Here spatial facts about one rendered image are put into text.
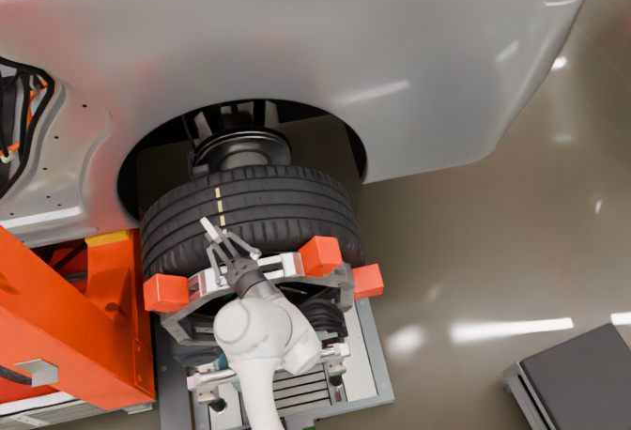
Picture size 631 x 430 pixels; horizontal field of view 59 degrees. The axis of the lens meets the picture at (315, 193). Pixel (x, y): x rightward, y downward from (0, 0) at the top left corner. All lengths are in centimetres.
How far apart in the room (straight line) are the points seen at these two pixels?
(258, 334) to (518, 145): 228
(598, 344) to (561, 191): 92
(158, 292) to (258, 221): 30
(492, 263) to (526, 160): 62
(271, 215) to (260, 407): 53
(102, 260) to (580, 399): 174
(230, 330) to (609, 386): 162
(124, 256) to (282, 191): 75
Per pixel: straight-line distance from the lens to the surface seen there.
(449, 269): 267
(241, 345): 104
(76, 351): 143
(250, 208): 144
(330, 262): 139
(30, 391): 247
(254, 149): 182
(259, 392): 109
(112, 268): 202
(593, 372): 234
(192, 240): 145
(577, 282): 282
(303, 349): 118
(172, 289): 147
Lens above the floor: 243
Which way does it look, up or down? 61 degrees down
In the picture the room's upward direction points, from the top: 3 degrees counter-clockwise
